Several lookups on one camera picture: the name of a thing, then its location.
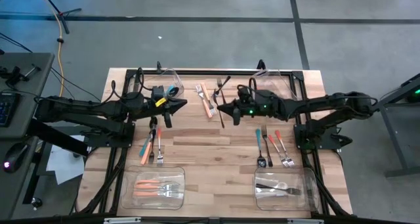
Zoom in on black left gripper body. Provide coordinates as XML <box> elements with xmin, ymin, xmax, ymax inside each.
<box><xmin>131</xmin><ymin>94</ymin><xmax>167</xmax><ymax>118</ymax></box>

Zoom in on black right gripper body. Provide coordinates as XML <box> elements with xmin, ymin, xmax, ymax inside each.
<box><xmin>239</xmin><ymin>91</ymin><xmax>280</xmax><ymax>118</ymax></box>

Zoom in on grey desk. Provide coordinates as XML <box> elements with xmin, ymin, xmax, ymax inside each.
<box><xmin>0</xmin><ymin>52</ymin><xmax>56</xmax><ymax>220</ymax></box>

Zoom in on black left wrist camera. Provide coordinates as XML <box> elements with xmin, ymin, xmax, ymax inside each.
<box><xmin>150</xmin><ymin>85</ymin><xmax>165</xmax><ymax>102</ymax></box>

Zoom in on black tripod stand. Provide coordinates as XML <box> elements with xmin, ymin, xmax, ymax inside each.
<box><xmin>36</xmin><ymin>0</ymin><xmax>83</xmax><ymax>35</ymax></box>

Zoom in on black keyboard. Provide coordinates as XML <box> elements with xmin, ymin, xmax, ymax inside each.
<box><xmin>0</xmin><ymin>92</ymin><xmax>20</xmax><ymax>128</ymax></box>

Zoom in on black computer mouse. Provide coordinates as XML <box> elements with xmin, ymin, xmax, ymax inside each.
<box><xmin>2</xmin><ymin>142</ymin><xmax>30</xmax><ymax>174</ymax></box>

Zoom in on clear plastic bin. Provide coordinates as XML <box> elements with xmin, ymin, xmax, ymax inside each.
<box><xmin>251</xmin><ymin>68</ymin><xmax>298</xmax><ymax>102</ymax></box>
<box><xmin>253</xmin><ymin>166</ymin><xmax>320</xmax><ymax>212</ymax></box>
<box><xmin>119</xmin><ymin>165</ymin><xmax>186</xmax><ymax>211</ymax></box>
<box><xmin>127</xmin><ymin>68</ymin><xmax>185</xmax><ymax>102</ymax></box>

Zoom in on black aluminium frame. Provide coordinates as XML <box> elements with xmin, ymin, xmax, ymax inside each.
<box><xmin>75</xmin><ymin>68</ymin><xmax>354</xmax><ymax>224</ymax></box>

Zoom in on black desk mount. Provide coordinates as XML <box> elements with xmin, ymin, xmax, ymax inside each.
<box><xmin>0</xmin><ymin>63</ymin><xmax>43</xmax><ymax>87</ymax></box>

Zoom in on white paper sheets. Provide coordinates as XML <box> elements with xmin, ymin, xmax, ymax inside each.
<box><xmin>45</xmin><ymin>134</ymin><xmax>85</xmax><ymax>185</ymax></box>

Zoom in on silver metal bracket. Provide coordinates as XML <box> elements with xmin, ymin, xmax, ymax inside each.
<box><xmin>287</xmin><ymin>218</ymin><xmax>325</xmax><ymax>224</ymax></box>
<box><xmin>103</xmin><ymin>217</ymin><xmax>142</xmax><ymax>224</ymax></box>

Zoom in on red-handled fork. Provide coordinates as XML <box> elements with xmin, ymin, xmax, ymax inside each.
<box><xmin>274</xmin><ymin>129</ymin><xmax>295</xmax><ymax>168</ymax></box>
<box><xmin>156</xmin><ymin>127</ymin><xmax>164</xmax><ymax>168</ymax></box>
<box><xmin>267</xmin><ymin>134</ymin><xmax>290</xmax><ymax>168</ymax></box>

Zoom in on dark metal side table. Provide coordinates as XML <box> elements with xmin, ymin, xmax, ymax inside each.
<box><xmin>360</xmin><ymin>72</ymin><xmax>420</xmax><ymax>179</ymax></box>

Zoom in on teal-handled spoon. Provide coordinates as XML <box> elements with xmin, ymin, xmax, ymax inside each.
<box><xmin>255</xmin><ymin>128</ymin><xmax>267</xmax><ymax>168</ymax></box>
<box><xmin>165</xmin><ymin>84</ymin><xmax>180</xmax><ymax>99</ymax></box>

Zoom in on teal-handled fork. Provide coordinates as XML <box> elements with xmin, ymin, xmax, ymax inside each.
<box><xmin>138</xmin><ymin>128</ymin><xmax>156</xmax><ymax>158</ymax></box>

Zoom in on black support beam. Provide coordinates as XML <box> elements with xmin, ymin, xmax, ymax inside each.
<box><xmin>26</xmin><ymin>118</ymin><xmax>90</xmax><ymax>156</ymax></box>

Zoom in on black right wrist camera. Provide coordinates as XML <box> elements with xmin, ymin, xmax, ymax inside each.
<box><xmin>236</xmin><ymin>84</ymin><xmax>251</xmax><ymax>102</ymax></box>

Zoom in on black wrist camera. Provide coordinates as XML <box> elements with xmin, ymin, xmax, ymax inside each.
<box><xmin>150</xmin><ymin>85</ymin><xmax>165</xmax><ymax>102</ymax></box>
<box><xmin>236</xmin><ymin>84</ymin><xmax>251</xmax><ymax>102</ymax></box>

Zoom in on yellow cable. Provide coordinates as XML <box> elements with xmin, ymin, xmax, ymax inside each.
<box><xmin>32</xmin><ymin>0</ymin><xmax>66</xmax><ymax>99</ymax></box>

